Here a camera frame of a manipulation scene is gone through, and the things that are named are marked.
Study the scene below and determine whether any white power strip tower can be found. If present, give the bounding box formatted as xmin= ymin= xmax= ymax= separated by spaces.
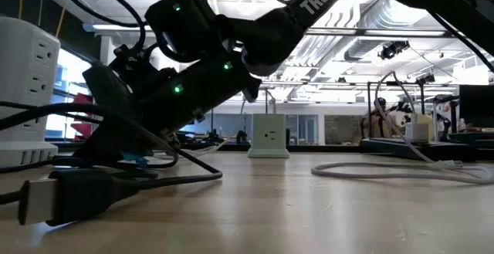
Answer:
xmin=0 ymin=16 xmax=62 ymax=169

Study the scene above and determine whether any mint green power cube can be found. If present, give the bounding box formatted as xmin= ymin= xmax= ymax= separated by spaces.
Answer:
xmin=246 ymin=113 xmax=290 ymax=159

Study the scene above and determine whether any red shelf unit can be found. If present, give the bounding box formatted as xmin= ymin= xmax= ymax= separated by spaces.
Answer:
xmin=69 ymin=91 xmax=97 ymax=142

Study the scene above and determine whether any black computer monitor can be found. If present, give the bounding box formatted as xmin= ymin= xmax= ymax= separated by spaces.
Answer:
xmin=458 ymin=84 xmax=494 ymax=128

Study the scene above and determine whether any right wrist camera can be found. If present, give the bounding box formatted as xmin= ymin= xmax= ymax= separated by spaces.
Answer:
xmin=83 ymin=64 xmax=134 ymax=120

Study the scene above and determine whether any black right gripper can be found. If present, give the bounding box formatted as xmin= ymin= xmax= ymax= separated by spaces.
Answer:
xmin=73 ymin=54 xmax=263 ymax=162

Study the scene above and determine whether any black USB cable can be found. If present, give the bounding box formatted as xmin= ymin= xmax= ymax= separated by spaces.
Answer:
xmin=0 ymin=101 xmax=224 ymax=227

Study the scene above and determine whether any long white USB cable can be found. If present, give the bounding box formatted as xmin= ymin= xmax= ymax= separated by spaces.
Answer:
xmin=310 ymin=70 xmax=494 ymax=185

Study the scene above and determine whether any person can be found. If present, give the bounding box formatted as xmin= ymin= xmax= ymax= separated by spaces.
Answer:
xmin=361 ymin=97 xmax=391 ymax=139

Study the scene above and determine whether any long black power strip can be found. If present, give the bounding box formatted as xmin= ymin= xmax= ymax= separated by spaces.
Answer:
xmin=360 ymin=137 xmax=479 ymax=162

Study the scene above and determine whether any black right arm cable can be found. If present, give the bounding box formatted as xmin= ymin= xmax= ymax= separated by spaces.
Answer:
xmin=63 ymin=0 xmax=147 ymax=50

